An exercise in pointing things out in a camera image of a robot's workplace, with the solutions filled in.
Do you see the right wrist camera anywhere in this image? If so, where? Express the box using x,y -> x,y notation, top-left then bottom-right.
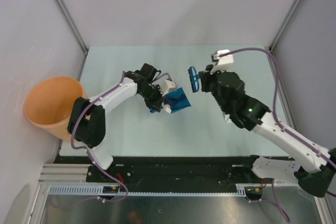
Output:
210,49 -> 234,74

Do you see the dark blue twisted paper scrap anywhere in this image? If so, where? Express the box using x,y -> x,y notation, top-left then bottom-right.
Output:
169,94 -> 189,110

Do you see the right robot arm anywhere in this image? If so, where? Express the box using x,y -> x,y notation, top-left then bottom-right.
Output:
198,65 -> 335,198

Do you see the blue hand brush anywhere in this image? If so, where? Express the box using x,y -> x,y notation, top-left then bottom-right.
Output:
188,66 -> 200,93

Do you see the white cable duct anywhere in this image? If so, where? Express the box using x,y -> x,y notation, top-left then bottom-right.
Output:
47,184 -> 263,197

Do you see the blue plastic dustpan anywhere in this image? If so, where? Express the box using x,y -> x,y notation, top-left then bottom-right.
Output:
160,88 -> 191,114

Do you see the white paper scrap right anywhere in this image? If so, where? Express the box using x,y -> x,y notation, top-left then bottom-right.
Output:
223,112 -> 232,124

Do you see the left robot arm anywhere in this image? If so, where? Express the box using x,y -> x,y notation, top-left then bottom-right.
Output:
67,63 -> 176,182

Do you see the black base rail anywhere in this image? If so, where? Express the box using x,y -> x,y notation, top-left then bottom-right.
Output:
54,156 -> 267,194

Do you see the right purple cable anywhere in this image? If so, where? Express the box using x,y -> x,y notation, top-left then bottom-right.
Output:
219,47 -> 336,222

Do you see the small white paper scrap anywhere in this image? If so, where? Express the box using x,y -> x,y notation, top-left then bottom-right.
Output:
163,104 -> 172,113

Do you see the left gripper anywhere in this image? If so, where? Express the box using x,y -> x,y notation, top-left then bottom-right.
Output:
138,84 -> 167,111

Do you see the orange plastic bucket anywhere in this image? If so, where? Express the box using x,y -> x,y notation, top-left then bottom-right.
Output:
24,76 -> 86,142

